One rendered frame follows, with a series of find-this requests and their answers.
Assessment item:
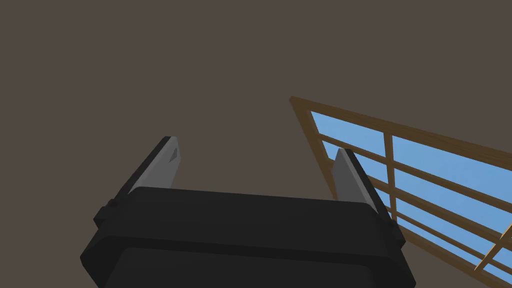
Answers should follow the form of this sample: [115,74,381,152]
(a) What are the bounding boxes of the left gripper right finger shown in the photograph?
[331,147,393,221]

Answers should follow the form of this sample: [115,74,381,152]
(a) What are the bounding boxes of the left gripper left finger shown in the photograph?
[114,135,182,202]

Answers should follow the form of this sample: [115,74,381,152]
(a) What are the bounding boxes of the wooden framed window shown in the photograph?
[288,95,512,288]

